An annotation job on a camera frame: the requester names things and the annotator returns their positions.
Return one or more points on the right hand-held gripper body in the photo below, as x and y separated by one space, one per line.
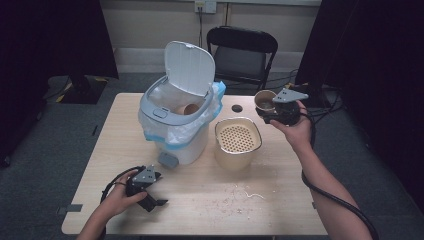
288 106

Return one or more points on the spilled food scraps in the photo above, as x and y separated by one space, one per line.
248 195

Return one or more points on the black folding chair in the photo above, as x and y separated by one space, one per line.
240 58

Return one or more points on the brown paper cup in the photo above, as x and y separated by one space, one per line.
265 100
188 109

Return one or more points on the white trash can grey lid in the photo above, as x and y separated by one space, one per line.
186 66

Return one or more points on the dark curtain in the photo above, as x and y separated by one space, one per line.
50 50
373 66

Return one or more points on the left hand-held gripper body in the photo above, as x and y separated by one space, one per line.
145 176

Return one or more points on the white wall socket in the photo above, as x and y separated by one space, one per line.
205 6

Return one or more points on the beige strainer basket container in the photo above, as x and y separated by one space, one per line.
237 138

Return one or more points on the person's right hand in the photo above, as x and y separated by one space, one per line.
296 133

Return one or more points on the grey tape strip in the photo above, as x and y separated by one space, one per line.
70 208

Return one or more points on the person's left hand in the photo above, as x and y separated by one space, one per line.
118 200

